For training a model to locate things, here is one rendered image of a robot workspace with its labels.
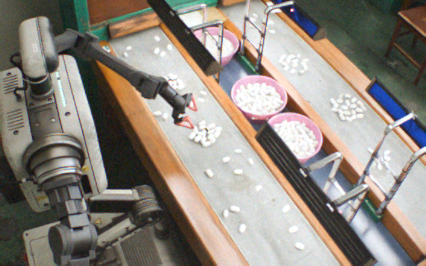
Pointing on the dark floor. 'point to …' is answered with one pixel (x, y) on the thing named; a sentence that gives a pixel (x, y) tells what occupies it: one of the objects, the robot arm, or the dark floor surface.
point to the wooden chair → (416, 21)
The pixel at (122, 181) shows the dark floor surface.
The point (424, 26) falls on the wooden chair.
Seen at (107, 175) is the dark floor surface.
